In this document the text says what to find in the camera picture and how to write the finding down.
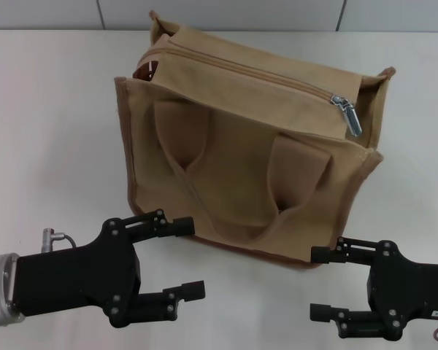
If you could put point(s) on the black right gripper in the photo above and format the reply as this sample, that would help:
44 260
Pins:
412 291

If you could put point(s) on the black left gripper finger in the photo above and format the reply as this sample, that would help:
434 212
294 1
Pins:
182 226

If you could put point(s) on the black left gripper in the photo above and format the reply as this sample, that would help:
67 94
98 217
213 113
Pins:
76 277

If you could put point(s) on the khaki canvas food bag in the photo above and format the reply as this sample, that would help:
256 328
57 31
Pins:
241 175

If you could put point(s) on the silver metal zipper pull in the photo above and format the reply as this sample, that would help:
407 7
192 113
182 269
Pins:
352 118

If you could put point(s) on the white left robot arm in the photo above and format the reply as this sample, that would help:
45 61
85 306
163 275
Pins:
0 291

